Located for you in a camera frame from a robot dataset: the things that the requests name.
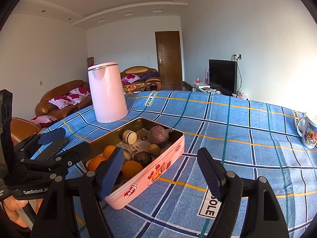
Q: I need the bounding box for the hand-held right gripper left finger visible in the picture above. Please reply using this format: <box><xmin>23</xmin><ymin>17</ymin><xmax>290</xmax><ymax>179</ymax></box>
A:
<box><xmin>30</xmin><ymin>147</ymin><xmax>125</xmax><ymax>238</ymax></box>

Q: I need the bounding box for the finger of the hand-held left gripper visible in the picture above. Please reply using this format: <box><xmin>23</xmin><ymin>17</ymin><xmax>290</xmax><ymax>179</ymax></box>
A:
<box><xmin>12</xmin><ymin>128</ymin><xmax>67</xmax><ymax>160</ymax></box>
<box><xmin>21</xmin><ymin>137</ymin><xmax>93</xmax><ymax>169</ymax></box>

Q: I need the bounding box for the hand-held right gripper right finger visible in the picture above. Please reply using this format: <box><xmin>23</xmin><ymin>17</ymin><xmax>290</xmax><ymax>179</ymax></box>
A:
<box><xmin>197</xmin><ymin>147</ymin><xmax>290</xmax><ymax>238</ymax></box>

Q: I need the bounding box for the round orange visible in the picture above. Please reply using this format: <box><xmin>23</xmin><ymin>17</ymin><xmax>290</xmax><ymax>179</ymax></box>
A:
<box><xmin>87</xmin><ymin>156</ymin><xmax>107</xmax><ymax>172</ymax></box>

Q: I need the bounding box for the large oval orange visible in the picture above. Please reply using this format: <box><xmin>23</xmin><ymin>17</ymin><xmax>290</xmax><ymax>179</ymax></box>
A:
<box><xmin>121</xmin><ymin>161</ymin><xmax>144</xmax><ymax>180</ymax></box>

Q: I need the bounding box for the small mandarin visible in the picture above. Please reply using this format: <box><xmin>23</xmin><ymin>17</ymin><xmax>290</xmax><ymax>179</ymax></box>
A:
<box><xmin>103</xmin><ymin>145</ymin><xmax>117</xmax><ymax>159</ymax></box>

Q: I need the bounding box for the pink metal tin box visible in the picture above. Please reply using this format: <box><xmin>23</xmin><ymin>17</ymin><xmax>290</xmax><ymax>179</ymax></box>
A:
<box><xmin>83</xmin><ymin>117</ymin><xmax>185</xmax><ymax>211</ymax></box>

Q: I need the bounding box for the purple round root vegetable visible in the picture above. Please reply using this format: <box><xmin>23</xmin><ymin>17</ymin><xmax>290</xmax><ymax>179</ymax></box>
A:
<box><xmin>148</xmin><ymin>126</ymin><xmax>174</xmax><ymax>145</ymax></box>

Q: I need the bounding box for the person's left hand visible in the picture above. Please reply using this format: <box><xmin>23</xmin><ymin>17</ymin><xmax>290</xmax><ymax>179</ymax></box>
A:
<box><xmin>2</xmin><ymin>196</ymin><xmax>44</xmax><ymax>228</ymax></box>

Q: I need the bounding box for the floral pink pillow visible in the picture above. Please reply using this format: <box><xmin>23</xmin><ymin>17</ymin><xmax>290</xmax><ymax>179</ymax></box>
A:
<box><xmin>121</xmin><ymin>74</ymin><xmax>140</xmax><ymax>85</ymax></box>
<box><xmin>48</xmin><ymin>95</ymin><xmax>75</xmax><ymax>109</ymax></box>
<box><xmin>68</xmin><ymin>87</ymin><xmax>91</xmax><ymax>105</ymax></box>
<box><xmin>30</xmin><ymin>115</ymin><xmax>57</xmax><ymax>129</ymax></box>

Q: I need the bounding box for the chocolate muffin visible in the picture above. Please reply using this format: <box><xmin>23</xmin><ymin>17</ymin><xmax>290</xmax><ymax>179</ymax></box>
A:
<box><xmin>133</xmin><ymin>151</ymin><xmax>153</xmax><ymax>168</ymax></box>

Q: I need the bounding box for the printed paper leaflet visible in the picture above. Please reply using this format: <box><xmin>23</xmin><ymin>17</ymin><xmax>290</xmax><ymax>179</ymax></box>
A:
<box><xmin>116</xmin><ymin>128</ymin><xmax>171</xmax><ymax>159</ymax></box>

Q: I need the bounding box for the cream roll cake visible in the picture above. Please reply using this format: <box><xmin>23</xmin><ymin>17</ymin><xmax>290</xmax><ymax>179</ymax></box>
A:
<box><xmin>119</xmin><ymin>129</ymin><xmax>137</xmax><ymax>144</ymax></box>

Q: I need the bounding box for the brown leather sofa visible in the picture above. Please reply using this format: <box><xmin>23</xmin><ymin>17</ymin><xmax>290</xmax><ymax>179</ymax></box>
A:
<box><xmin>30</xmin><ymin>80</ymin><xmax>93</xmax><ymax>127</ymax></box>

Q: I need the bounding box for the blue checked tablecloth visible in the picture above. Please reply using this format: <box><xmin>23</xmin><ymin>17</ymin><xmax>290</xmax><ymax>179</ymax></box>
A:
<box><xmin>30</xmin><ymin>90</ymin><xmax>317</xmax><ymax>238</ymax></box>

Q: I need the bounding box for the pink electric kettle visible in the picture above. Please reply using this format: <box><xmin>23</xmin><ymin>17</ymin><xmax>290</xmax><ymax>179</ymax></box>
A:
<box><xmin>88</xmin><ymin>62</ymin><xmax>128</xmax><ymax>124</ymax></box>

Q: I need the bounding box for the coffee table with snacks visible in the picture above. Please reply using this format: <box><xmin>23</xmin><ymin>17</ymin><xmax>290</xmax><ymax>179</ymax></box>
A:
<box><xmin>123</xmin><ymin>84</ymin><xmax>146</xmax><ymax>95</ymax></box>

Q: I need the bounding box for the brown leather armchair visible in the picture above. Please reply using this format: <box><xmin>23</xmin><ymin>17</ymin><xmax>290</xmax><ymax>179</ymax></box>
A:
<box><xmin>120</xmin><ymin>66</ymin><xmax>164</xmax><ymax>91</ymax></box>

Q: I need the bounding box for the black television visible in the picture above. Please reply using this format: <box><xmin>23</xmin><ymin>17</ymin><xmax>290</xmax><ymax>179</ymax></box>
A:
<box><xmin>208</xmin><ymin>59</ymin><xmax>238</xmax><ymax>94</ymax></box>

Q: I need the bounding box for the white printed mug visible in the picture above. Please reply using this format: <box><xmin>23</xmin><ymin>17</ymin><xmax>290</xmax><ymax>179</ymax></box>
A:
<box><xmin>297</xmin><ymin>109</ymin><xmax>317</xmax><ymax>150</ymax></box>

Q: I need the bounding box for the purple blanket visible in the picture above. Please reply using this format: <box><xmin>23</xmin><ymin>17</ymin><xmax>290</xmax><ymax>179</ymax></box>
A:
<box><xmin>139</xmin><ymin>71</ymin><xmax>160</xmax><ymax>81</ymax></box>

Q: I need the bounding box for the dark brown room door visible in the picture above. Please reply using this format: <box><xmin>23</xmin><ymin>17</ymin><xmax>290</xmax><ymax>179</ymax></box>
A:
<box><xmin>155</xmin><ymin>31</ymin><xmax>184</xmax><ymax>85</ymax></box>

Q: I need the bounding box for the black power cable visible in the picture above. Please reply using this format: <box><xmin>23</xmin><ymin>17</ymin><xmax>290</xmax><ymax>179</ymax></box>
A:
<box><xmin>236</xmin><ymin>59</ymin><xmax>243</xmax><ymax>93</ymax></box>

